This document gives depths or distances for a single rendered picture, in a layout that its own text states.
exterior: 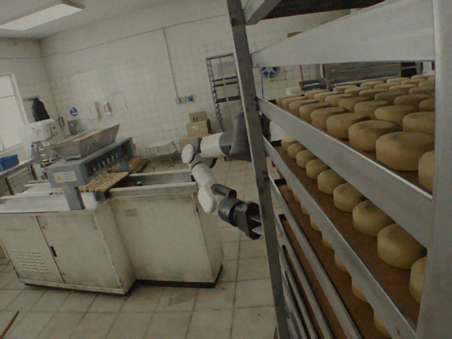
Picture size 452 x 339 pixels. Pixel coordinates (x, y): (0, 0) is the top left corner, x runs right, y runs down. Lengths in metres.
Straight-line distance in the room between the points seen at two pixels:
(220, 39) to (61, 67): 3.34
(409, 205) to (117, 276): 2.44
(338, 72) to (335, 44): 4.81
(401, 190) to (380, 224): 0.15
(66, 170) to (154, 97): 4.23
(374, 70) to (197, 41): 3.15
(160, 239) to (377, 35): 2.27
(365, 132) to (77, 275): 2.69
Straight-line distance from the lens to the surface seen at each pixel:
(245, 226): 0.96
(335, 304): 0.37
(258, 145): 0.69
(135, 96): 6.44
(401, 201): 0.19
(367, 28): 0.19
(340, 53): 0.23
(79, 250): 2.63
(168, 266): 2.50
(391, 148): 0.25
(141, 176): 2.56
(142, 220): 2.36
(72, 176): 2.28
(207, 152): 1.17
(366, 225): 0.34
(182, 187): 2.10
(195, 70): 6.07
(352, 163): 0.24
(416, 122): 0.33
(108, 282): 2.67
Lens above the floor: 1.59
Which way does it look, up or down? 18 degrees down
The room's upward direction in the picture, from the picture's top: 11 degrees counter-clockwise
